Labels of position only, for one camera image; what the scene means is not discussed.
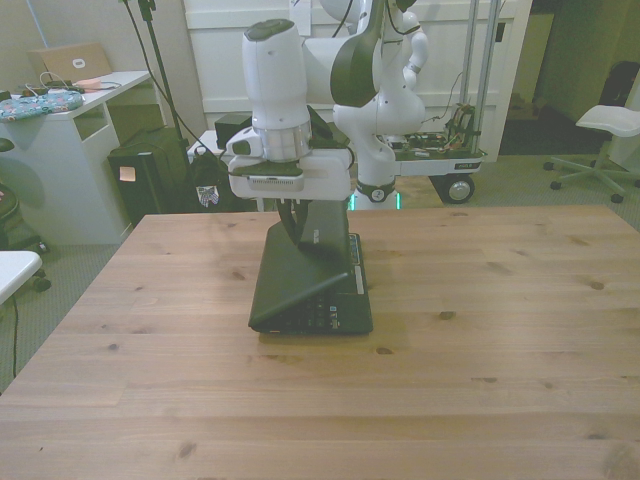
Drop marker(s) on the black laptop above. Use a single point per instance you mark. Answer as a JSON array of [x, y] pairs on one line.
[[285, 280]]

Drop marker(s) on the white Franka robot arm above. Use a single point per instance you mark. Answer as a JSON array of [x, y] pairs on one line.
[[275, 75]]

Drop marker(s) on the large cardboard box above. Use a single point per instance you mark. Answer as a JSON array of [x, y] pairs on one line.
[[90, 60]]

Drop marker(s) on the black bag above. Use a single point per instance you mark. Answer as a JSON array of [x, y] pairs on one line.
[[205, 170]]

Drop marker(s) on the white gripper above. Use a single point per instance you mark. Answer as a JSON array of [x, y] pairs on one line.
[[327, 177]]

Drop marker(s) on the white panelled cabinet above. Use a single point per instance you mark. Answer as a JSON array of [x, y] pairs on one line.
[[445, 55]]

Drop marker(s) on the white swivel chair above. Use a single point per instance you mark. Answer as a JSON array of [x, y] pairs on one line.
[[610, 120]]

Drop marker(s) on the white desk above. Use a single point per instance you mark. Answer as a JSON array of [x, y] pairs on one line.
[[60, 165]]

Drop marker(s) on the wheeled robot base cart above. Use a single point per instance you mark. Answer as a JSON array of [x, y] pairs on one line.
[[440, 162]]

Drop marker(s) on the black computer tower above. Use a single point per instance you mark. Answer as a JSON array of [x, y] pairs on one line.
[[145, 195]]

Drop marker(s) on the pink flat item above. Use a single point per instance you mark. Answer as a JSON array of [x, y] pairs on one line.
[[89, 83]]

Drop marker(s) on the white rounded seat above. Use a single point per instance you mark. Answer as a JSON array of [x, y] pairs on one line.
[[15, 270]]

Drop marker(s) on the small black box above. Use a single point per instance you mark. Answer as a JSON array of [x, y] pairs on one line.
[[232, 130]]

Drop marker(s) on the aluminium frame post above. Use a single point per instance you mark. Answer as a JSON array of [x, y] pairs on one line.
[[470, 75]]

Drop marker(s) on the black tripod pole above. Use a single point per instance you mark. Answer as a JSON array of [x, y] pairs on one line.
[[165, 85]]

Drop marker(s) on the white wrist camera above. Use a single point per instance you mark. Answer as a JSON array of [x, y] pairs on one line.
[[277, 183]]

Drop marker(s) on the patterned round cushion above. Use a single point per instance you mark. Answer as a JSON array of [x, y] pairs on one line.
[[35, 105]]

